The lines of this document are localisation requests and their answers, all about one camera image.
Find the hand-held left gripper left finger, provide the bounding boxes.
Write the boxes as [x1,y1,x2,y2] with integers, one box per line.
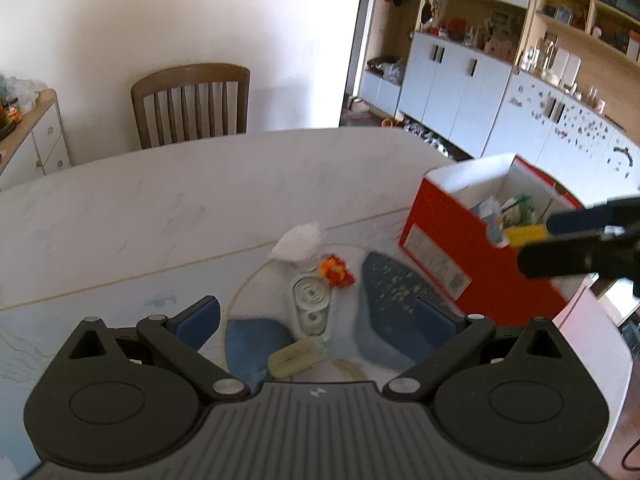
[65,295,250,402]

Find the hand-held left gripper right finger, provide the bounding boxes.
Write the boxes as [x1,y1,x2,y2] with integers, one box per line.
[383,296,572,402]

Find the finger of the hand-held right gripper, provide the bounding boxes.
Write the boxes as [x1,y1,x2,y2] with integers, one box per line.
[517,227,640,282]
[546,197,640,235]

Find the yellow plastic item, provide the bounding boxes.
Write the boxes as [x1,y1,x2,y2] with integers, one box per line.
[504,224,551,249]

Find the green plastic packet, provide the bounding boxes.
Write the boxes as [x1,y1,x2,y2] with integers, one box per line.
[502,194,539,226]

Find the red and white cardboard box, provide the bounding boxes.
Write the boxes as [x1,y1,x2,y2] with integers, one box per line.
[398,154,599,322]

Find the glass turntable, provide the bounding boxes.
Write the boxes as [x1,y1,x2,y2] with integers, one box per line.
[220,245,472,387]

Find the white sticker-covered cabinet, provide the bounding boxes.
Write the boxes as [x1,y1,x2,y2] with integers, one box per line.
[481,69,640,211]

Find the white and blue packet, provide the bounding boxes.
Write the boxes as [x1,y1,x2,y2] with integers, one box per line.
[470,197,511,249]

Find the clear glass jar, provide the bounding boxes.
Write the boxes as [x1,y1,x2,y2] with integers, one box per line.
[291,275,334,344]

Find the white crumpled tissue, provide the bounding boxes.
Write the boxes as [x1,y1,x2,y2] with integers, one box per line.
[270,221,324,263]

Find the row of shoes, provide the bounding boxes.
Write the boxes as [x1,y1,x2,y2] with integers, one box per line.
[400,117,472,162]

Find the tall white cabinet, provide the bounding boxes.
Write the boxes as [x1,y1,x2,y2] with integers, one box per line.
[357,0,541,158]

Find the patterned door rug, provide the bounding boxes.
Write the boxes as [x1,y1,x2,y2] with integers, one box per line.
[340,110,382,129]

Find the white and wood sideboard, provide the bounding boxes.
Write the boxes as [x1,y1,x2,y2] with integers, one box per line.
[0,89,71,192]

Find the wooden slat-back chair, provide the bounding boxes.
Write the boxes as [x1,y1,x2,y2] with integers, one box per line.
[131,63,251,150]

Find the white plastic bags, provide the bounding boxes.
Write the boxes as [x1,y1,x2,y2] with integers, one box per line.
[0,74,49,106]

